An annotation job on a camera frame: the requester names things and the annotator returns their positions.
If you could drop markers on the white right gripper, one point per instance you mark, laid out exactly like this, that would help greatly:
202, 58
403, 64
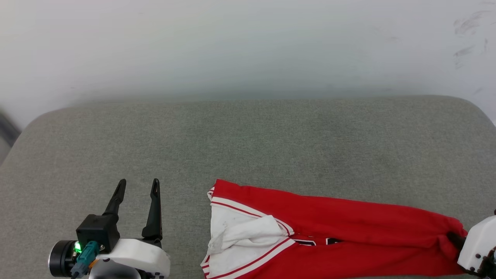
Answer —
478, 246

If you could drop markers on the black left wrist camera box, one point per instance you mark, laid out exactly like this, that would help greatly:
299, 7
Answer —
97, 230

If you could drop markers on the red and white jersey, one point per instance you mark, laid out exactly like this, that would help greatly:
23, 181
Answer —
348, 224

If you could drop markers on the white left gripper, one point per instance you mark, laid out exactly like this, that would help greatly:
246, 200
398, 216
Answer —
135, 255

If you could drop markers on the grey fabric sofa cushion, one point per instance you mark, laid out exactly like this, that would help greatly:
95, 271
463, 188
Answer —
252, 147

